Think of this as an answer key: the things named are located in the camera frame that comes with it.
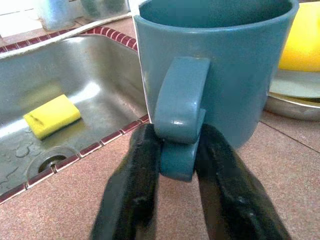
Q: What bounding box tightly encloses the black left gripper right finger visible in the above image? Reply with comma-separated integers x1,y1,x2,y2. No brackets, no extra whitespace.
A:
194,123,292,240

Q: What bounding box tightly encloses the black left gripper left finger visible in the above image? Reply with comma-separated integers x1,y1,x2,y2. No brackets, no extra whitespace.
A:
89,123,162,240

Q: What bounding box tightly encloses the stainless steel bowl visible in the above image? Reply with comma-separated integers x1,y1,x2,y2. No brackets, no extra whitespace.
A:
263,69,320,123

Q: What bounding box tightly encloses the teal ceramic mug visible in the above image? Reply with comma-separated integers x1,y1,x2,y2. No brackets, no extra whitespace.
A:
133,0,300,183

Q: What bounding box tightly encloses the yellow plastic bowl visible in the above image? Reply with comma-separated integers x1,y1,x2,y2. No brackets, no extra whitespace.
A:
277,1,320,73

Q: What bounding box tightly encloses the thick yellow sponge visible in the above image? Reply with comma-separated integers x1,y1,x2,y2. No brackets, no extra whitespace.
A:
22,94,82,141

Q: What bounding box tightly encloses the empty steel sink basin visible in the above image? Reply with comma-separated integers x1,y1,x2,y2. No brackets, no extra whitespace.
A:
0,26,151,205

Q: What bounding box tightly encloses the clear toothbrush cup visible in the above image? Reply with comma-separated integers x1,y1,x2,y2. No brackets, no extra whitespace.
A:
37,0,76,31

